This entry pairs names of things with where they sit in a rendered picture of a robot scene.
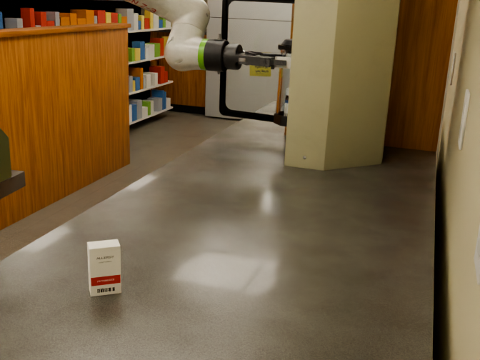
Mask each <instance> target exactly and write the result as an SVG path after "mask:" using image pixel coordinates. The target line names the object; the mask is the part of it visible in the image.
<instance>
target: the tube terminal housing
mask: <svg viewBox="0 0 480 360"><path fill-rule="evenodd" d="M400 3H401V0H295V4H294V25H293V37H292V48H291V70H290V82H289V103H288V115H287V126H286V148H285V159H284V166H292V167H299V168H305V169H316V170H322V171H326V170H332V169H344V168H351V167H358V166H369V165H376V164H381V163H382V159H383V152H384V140H385V134H386V122H387V116H388V109H389V97H390V91H391V78H392V72H393V65H394V54H395V47H396V35H397V29H398V22H399V10H400Z"/></svg>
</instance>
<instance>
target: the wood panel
mask: <svg viewBox="0 0 480 360"><path fill-rule="evenodd" d="M457 4H458V0H401V3H400V10H399V22H398V29H397V35H396V47H395V54H394V65H393V72H392V78H391V91H390V97H389V109H388V116H387V122H386V134H385V140H384V146H390V147H397V148H405V149H417V150H424V151H436V149H437V144H438V138H439V129H440V123H441V114H442V109H443V103H444V94H445V88H446V79H447V74H448V68H449V59H450V53H451V44H452V39H453V33H454V24H455V18H456V9H457Z"/></svg>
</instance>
